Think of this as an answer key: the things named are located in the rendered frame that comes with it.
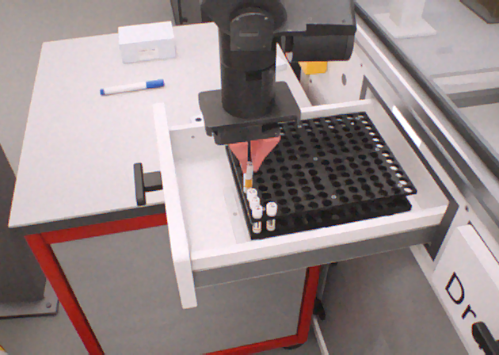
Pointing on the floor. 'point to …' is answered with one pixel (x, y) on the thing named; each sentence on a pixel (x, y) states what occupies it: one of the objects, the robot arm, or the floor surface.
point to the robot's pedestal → (7, 242)
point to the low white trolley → (56, 272)
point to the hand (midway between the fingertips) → (249, 164)
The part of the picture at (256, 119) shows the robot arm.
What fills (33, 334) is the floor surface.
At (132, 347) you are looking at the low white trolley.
